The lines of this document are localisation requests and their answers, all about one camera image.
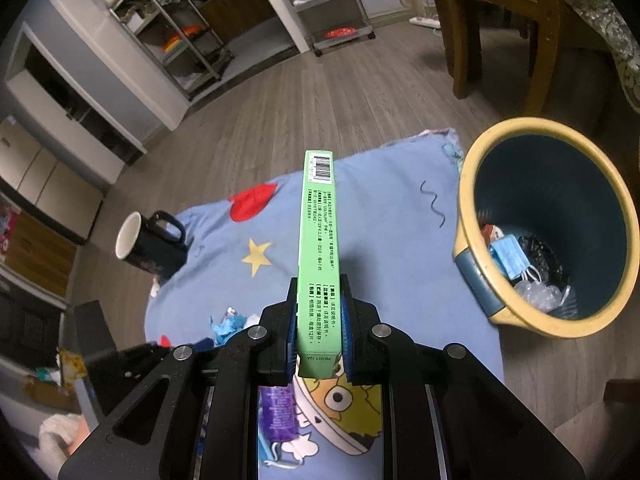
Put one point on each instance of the yellow snack wrapper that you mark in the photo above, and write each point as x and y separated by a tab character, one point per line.
71	366

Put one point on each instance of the clear plastic bag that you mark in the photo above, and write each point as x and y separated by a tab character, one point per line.
540	292

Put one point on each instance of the green cardboard box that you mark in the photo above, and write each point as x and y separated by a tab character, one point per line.
320	240

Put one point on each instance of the black plastic bag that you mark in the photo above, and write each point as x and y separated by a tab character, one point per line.
545	260

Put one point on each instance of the wooden chair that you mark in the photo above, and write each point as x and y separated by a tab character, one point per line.
545	35

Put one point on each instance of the white rolling trolley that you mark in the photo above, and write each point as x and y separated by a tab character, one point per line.
350	41

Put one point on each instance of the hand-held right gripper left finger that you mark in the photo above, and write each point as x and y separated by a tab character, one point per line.
291	330

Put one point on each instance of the blue wrapper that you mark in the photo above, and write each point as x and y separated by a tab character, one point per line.
230	327

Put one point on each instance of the red and white snack bag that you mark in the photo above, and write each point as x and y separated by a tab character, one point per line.
492	234

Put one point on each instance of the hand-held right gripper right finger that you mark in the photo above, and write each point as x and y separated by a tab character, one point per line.
347	340

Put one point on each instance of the metal shelf rack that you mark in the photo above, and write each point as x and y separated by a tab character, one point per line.
170	45

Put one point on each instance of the black ceramic mug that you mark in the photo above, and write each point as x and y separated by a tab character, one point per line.
155	255

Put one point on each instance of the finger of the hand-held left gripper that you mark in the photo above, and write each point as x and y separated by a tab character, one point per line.
205	345

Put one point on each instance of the cartoon printed blue cushion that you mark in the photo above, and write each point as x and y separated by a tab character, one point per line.
390	200

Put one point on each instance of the white power strip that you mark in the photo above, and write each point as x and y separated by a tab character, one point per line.
425	22

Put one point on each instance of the purple packet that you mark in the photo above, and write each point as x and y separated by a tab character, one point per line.
277	412

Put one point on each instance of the blue face mask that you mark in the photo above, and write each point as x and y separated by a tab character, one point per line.
510	257

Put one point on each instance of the crumpled white paper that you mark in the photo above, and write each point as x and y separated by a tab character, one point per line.
65	432

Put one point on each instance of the wooden kitchen cabinet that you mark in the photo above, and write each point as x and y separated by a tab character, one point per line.
235	15

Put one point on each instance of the blue bin with yellow rim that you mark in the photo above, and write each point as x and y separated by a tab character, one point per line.
550	185

